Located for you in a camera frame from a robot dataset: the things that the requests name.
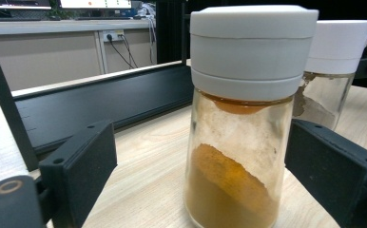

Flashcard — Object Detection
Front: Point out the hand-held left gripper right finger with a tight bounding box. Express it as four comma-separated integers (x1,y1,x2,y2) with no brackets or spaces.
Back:
284,118,367,228

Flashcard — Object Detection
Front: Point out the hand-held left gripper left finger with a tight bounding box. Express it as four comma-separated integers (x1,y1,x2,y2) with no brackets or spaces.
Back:
39,120,118,228

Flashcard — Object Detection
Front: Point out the grey powder spice jar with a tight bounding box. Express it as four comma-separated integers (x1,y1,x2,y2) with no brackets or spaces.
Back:
292,19,367,131

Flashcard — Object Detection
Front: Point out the orange powder spice jar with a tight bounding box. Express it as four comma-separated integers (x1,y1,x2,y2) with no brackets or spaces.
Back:
183,4,319,228

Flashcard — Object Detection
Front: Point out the beige office desk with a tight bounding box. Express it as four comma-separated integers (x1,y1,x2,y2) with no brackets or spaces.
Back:
0,18,158,97

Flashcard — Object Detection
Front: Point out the green potted plant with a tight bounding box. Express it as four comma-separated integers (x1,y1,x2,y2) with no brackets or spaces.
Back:
47,0,66,21

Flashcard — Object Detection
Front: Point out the white-screen computer monitor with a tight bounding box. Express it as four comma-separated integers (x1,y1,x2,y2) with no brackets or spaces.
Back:
59,0,132,10

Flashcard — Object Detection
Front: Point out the dark-framed computer monitor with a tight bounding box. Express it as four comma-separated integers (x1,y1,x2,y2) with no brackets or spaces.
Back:
0,0,52,10

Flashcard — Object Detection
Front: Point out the black power cable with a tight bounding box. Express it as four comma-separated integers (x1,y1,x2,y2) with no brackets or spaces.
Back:
118,33,140,68
106,33,136,69

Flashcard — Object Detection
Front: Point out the white wall power outlet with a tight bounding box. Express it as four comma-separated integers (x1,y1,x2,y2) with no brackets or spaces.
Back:
103,29,126,43

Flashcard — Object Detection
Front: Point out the bundle of grey cables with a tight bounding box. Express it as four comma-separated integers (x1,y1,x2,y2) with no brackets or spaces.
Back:
138,2,158,66

